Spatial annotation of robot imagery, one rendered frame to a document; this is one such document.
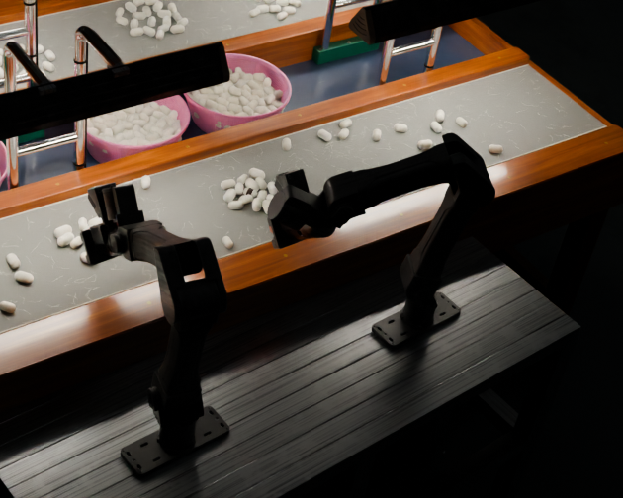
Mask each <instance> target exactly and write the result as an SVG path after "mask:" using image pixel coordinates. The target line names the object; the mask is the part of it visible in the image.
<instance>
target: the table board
mask: <svg viewBox="0 0 623 498"><path fill-rule="evenodd" d="M448 26H449V27H450V28H452V29H453V30H454V31H455V32H457V33H458V34H459V35H460V36H461V37H463V38H464V39H465V40H466V41H468V42H469V43H470V44H472V45H473V46H474V47H475V48H477V49H478V50H479V51H480V52H482V53H483V54H484V55H488V54H492V53H495V52H499V51H502V50H506V49H509V48H513V46H512V45H510V44H509V43H508V42H507V41H505V40H504V39H502V38H501V37H500V36H499V35H497V34H496V33H495V32H493V31H492V30H491V29H490V28H488V27H487V26H486V25H485V24H483V23H482V22H481V21H479V20H478V19H477V18H473V19H469V20H465V21H461V22H458V23H454V24H450V25H448ZM528 64H529V66H531V67H532V68H533V69H535V70H536V71H537V72H538V73H540V74H541V75H542V76H543V77H545V78H546V79H547V80H549V81H550V82H551V83H552V84H554V85H555V86H556V87H557V88H559V89H560V90H561V91H562V92H564V93H565V94H566V95H568V96H569V97H570V98H571V99H573V100H574V101H575V102H576V103H578V104H579V105H580V106H582V107H583V108H584V109H585V110H587V111H588V112H589V113H590V114H592V115H593V116H594V117H595V118H597V119H598V120H599V121H601V122H602V123H603V124H604V125H607V126H611V125H613V124H611V123H610V122H609V121H607V120H606V119H605V118H604V117H602V116H601V115H600V114H598V113H597V112H596V111H595V110H593V109H592V108H591V107H589V106H588V105H587V104H586V103H584V102H583V101H582V100H581V99H579V98H578V97H577V96H575V95H574V94H573V93H572V92H570V91H569V90H568V89H567V88H565V87H564V86H563V85H561V84H560V83H559V82H558V81H556V80H555V79H554V78H552V77H551V76H550V75H549V74H547V73H546V72H545V71H544V70H542V69H541V68H540V67H538V66H537V65H536V64H535V63H533V62H532V61H531V60H529V61H528ZM622 204H623V202H622Z"/></svg>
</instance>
